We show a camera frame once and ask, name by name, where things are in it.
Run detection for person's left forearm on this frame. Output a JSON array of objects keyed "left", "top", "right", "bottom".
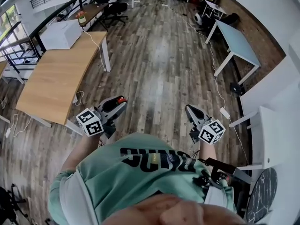
[{"left": 61, "top": 134, "right": 100, "bottom": 172}]

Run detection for person's face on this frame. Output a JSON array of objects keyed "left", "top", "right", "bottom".
[{"left": 102, "top": 193, "right": 247, "bottom": 225}]

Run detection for person's right forearm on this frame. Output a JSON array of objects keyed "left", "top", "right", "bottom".
[{"left": 199, "top": 139, "right": 218, "bottom": 160}]

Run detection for white fan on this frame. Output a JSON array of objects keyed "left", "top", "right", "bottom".
[{"left": 194, "top": 13, "right": 205, "bottom": 26}]

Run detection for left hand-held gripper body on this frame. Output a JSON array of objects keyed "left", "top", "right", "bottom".
[{"left": 75, "top": 105, "right": 117, "bottom": 139}]

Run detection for dark wooden table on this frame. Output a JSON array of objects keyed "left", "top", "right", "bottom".
[{"left": 74, "top": 3, "right": 110, "bottom": 31}]

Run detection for black device box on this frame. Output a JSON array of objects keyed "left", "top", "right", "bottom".
[{"left": 205, "top": 157, "right": 253, "bottom": 184}]

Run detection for person's green T-shirt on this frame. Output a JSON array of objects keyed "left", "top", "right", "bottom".
[{"left": 48, "top": 132, "right": 237, "bottom": 225}]

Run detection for white desk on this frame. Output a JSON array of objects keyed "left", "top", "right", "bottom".
[{"left": 229, "top": 105, "right": 300, "bottom": 171}]

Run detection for small white table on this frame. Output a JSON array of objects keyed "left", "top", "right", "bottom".
[{"left": 202, "top": 0, "right": 227, "bottom": 21}]

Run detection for small wooden table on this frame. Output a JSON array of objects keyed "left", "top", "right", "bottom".
[{"left": 0, "top": 60, "right": 25, "bottom": 84}]

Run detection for round black marble table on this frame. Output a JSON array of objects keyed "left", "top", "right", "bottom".
[{"left": 246, "top": 167, "right": 278, "bottom": 224}]

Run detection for white power cable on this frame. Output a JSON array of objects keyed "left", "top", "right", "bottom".
[{"left": 82, "top": 30, "right": 106, "bottom": 71}]

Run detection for grey shoulder strap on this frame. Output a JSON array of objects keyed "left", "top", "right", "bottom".
[
  {"left": 204, "top": 185, "right": 228, "bottom": 206},
  {"left": 60, "top": 170, "right": 99, "bottom": 225}
]

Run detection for black floor box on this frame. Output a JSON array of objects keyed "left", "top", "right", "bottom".
[{"left": 230, "top": 82, "right": 244, "bottom": 96}]

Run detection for glass-top white table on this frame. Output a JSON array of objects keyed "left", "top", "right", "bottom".
[{"left": 205, "top": 19, "right": 262, "bottom": 86}]

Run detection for white floor cable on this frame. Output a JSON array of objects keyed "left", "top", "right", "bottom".
[
  {"left": 161, "top": 3, "right": 249, "bottom": 166},
  {"left": 10, "top": 90, "right": 85, "bottom": 138}
]

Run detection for black bag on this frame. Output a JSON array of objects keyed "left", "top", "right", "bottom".
[{"left": 222, "top": 13, "right": 240, "bottom": 26}]

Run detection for light wooden table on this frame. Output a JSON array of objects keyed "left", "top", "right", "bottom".
[{"left": 15, "top": 31, "right": 111, "bottom": 135}]

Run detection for white power strip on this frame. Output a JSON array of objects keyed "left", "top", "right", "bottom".
[{"left": 219, "top": 106, "right": 231, "bottom": 120}]

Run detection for potted pink flowers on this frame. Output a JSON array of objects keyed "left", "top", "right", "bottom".
[{"left": 75, "top": 10, "right": 87, "bottom": 24}]

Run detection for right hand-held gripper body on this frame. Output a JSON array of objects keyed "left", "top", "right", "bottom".
[{"left": 189, "top": 119, "right": 226, "bottom": 146}]

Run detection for black metal railing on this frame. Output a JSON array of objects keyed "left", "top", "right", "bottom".
[{"left": 0, "top": 0, "right": 113, "bottom": 72}]

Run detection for white box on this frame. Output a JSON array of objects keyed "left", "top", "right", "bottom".
[{"left": 39, "top": 19, "right": 83, "bottom": 50}]

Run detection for black clamp mount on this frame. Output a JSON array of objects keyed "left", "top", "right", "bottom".
[{"left": 192, "top": 170, "right": 229, "bottom": 189}]

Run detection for black office chair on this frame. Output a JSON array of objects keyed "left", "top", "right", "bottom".
[
  {"left": 103, "top": 2, "right": 129, "bottom": 25},
  {"left": 0, "top": 184, "right": 31, "bottom": 225}
]

